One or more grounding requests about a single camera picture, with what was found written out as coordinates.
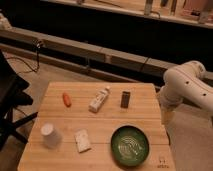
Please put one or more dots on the orange carrot toy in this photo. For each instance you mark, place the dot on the orange carrot toy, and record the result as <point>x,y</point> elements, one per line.
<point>66,100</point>

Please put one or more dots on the green ceramic bowl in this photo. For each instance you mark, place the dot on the green ceramic bowl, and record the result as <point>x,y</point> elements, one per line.
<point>129,146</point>

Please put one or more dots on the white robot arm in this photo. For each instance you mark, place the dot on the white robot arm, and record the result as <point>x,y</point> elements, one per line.
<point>184,81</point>

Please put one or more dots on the white ceramic cup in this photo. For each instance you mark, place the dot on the white ceramic cup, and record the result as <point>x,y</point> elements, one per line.
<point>51,136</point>

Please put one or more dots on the dark rectangular block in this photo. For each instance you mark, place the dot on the dark rectangular block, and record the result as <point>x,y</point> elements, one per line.
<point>125,99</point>

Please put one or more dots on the black chair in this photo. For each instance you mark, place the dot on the black chair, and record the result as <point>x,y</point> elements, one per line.
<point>12,94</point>

